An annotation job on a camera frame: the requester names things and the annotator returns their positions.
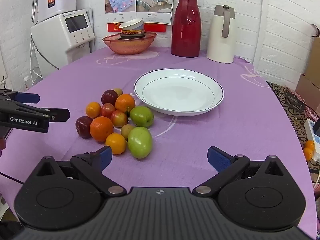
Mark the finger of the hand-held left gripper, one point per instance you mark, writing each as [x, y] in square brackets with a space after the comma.
[58, 115]
[27, 98]

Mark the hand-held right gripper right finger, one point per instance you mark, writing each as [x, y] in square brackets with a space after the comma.
[217, 158]

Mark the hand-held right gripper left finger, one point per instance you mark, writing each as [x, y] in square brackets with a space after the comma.
[106, 155]

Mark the large orange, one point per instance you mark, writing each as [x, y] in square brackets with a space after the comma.
[101, 128]

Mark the dark red plum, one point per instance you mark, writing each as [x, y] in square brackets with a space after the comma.
[84, 127]
[109, 97]

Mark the small olive brown fruit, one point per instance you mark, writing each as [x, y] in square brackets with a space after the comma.
[127, 131]

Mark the small orange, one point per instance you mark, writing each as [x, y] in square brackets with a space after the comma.
[310, 145]
[93, 109]
[307, 154]

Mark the large green mango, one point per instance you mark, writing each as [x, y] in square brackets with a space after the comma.
[140, 142]

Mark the red yellow plum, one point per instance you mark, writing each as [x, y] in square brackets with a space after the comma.
[119, 118]

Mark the white plate with dark rim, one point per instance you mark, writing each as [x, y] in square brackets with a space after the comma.
[180, 92]

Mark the purple tablecloth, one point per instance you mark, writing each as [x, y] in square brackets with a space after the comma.
[200, 135]

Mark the small yellow plum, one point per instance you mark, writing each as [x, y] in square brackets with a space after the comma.
[118, 91]

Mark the patterned bedspread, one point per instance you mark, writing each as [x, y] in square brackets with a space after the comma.
[290, 105]

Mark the red glass bowl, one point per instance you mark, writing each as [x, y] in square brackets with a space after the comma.
[128, 45]

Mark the patterned bowl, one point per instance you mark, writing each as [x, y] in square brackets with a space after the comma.
[132, 33]

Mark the low cardboard box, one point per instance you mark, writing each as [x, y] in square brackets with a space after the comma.
[307, 87]

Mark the white thermos jug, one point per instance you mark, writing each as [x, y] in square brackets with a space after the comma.
[220, 40]

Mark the red paper sheet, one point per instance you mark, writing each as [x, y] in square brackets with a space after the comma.
[155, 27]

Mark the red thermos jug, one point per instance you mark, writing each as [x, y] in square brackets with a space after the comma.
[186, 25]

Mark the tall cardboard box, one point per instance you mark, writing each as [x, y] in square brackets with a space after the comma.
[313, 55]

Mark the white wall intercom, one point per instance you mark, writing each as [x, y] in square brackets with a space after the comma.
[55, 42]

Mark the white wall pipe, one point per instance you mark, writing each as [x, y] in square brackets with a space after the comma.
[260, 17]

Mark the wall poster with teal bedding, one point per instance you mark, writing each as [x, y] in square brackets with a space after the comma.
[155, 0]

